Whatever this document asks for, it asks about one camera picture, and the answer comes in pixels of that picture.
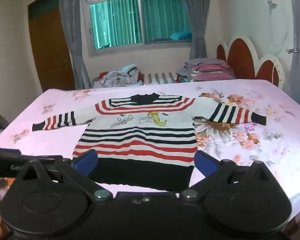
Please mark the white wall socket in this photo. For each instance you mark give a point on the white wall socket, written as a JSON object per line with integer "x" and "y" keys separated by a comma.
{"x": 271, "y": 0}

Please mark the pink floral bedsheet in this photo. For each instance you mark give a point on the pink floral bedsheet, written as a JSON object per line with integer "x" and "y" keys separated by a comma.
{"x": 252, "y": 150}

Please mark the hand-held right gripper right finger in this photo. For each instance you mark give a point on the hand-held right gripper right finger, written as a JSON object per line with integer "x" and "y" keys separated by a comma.
{"x": 204, "y": 163}

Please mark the brown wooden door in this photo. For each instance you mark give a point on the brown wooden door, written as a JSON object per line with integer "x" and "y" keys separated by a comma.
{"x": 50, "y": 50}

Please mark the grey curtain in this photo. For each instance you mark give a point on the grey curtain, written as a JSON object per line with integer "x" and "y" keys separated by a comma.
{"x": 72, "y": 35}
{"x": 196, "y": 17}

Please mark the stack of pink folded clothes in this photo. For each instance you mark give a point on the stack of pink folded clothes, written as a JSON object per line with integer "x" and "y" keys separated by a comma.
{"x": 210, "y": 70}

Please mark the metal wall hook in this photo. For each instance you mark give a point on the metal wall hook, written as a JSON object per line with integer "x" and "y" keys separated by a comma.
{"x": 291, "y": 50}

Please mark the grey and white striped cloth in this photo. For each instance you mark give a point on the grey and white striped cloth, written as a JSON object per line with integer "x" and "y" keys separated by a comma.
{"x": 158, "y": 78}

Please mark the brown heart-shaped headboard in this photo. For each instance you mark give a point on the brown heart-shaped headboard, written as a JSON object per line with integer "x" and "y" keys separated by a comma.
{"x": 242, "y": 58}

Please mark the pile of grey crumpled clothes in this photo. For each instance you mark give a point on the pile of grey crumpled clothes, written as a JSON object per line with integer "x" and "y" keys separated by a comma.
{"x": 120, "y": 76}

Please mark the teal cloth on windowsill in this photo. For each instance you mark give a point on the teal cloth on windowsill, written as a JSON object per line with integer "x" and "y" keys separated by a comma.
{"x": 181, "y": 35}

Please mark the window with green glass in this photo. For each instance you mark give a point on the window with green glass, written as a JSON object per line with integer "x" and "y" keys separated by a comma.
{"x": 137, "y": 17}

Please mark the striped cartoon print sweater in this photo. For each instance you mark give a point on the striped cartoon print sweater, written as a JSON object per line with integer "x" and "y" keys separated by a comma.
{"x": 140, "y": 140}

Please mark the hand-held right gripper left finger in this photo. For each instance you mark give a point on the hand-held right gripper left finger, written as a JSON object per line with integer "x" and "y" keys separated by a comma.
{"x": 86, "y": 160}

